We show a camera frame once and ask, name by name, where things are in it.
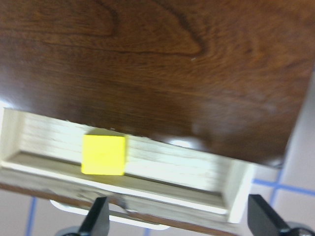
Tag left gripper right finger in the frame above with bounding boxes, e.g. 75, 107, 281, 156
247, 194, 289, 236

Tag light wood drawer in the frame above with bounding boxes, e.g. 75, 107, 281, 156
0, 108, 254, 236

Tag dark wooden cabinet box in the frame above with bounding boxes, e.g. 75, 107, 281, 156
0, 0, 315, 167

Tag yellow block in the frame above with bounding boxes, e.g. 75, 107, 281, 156
81, 135, 126, 176

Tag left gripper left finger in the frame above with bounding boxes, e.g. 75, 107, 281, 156
77, 197, 110, 236

